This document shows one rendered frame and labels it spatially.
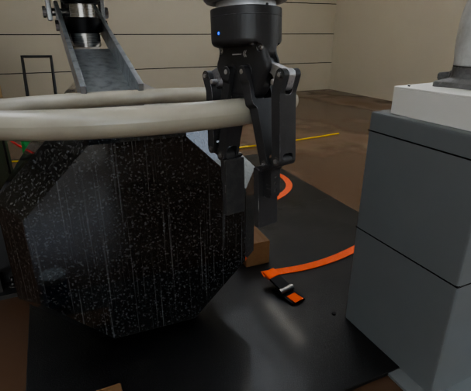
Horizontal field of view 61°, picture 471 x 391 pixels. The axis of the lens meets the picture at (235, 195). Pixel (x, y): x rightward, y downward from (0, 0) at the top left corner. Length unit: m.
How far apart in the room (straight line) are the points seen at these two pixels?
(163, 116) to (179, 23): 6.44
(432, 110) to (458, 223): 0.31
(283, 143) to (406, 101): 0.88
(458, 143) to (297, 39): 6.74
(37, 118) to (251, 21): 0.22
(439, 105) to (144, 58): 5.80
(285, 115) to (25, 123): 0.25
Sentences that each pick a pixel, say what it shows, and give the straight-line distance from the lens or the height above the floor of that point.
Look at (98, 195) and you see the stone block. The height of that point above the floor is 0.59.
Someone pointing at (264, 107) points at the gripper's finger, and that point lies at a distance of 0.44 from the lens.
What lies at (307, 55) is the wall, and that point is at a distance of 7.90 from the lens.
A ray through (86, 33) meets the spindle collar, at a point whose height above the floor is 1.02.
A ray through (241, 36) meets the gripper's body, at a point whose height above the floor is 1.02.
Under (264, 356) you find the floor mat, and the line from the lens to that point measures 1.46.
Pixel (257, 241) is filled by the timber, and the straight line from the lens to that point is 1.86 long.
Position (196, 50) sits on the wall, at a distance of 6.92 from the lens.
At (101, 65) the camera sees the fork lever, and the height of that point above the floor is 0.95.
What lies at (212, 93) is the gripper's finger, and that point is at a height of 0.96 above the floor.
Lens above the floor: 1.03
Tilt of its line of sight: 22 degrees down
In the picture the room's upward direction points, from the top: straight up
